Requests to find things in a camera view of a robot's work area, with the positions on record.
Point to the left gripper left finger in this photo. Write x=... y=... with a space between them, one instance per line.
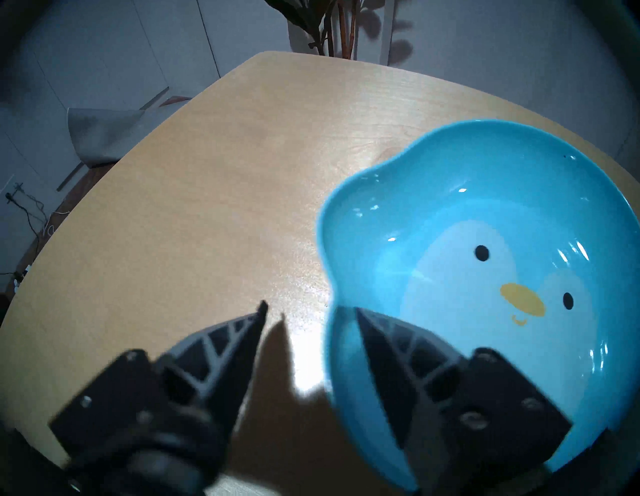
x=215 y=360

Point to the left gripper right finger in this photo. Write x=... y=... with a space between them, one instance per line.
x=400 y=370

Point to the blue penguin plate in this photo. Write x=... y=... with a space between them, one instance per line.
x=475 y=210

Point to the rolled grey mat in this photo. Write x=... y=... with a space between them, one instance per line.
x=100 y=132

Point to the tall green leafy plant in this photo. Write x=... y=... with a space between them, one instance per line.
x=340 y=25

